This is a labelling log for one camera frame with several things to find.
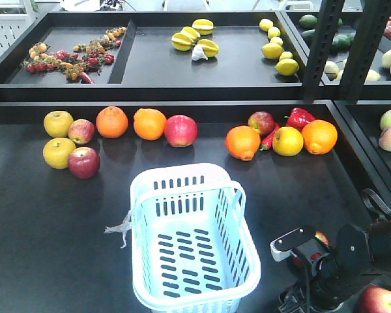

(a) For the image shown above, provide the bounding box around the orange of pile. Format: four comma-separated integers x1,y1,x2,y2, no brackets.
301,119,338,155
225,125,261,161

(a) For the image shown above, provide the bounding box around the red bell pepper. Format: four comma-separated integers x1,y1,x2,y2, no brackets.
285,108,315,132

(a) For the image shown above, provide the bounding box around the black wooden fruit stand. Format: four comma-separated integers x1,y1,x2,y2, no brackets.
0,9,391,313

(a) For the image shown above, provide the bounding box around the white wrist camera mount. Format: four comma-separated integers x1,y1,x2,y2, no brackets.
270,226,316,262

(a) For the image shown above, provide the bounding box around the red apple lower left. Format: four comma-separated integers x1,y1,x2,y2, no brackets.
68,147,100,179

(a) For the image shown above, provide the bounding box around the red apple beside oranges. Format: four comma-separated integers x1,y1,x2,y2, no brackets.
164,114,198,147

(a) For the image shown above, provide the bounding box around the yellow apple in pile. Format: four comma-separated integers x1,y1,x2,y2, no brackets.
272,127,304,157

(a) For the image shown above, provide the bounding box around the dark red apple front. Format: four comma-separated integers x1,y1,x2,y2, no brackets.
291,230,331,268

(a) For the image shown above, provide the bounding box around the orange far left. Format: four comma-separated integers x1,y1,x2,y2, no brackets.
96,106,128,139

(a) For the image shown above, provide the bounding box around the white garlic bulb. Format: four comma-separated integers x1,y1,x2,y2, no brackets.
191,44,208,61

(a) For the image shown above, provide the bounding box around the orange next to apple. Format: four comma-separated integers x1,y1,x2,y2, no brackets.
134,108,167,141

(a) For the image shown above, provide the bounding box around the dark red apple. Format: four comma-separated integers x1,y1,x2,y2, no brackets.
248,111,276,136
291,230,331,268

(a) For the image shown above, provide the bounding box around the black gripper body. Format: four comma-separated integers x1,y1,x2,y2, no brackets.
278,239,362,312

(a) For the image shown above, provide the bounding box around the yellow apple upper left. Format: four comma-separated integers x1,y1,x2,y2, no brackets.
43,110,74,138

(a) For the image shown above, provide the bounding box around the cherry tomato vine pile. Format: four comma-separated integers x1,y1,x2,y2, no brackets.
20,26,127,84

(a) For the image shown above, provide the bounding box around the light blue plastic basket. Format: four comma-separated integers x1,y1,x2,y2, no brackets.
104,162,261,313

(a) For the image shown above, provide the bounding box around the orange left of pile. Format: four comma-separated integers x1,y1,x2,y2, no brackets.
225,125,261,161

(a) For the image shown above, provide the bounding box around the orange right of pile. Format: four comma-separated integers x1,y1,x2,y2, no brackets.
301,119,338,155

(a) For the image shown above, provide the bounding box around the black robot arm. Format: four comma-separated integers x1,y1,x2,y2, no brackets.
270,188,391,312

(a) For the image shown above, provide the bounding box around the yellow apple lower left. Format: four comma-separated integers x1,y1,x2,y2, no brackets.
42,138,76,170

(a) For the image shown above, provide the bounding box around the small red chili pepper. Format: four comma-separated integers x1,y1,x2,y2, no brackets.
259,123,280,151

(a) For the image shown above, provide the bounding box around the small red apple left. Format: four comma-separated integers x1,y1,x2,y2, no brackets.
68,119,95,145

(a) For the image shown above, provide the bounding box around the red apple bottom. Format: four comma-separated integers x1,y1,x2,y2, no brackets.
356,286,391,313

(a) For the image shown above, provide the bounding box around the dark red apple in pile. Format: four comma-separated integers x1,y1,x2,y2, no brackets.
248,111,276,136

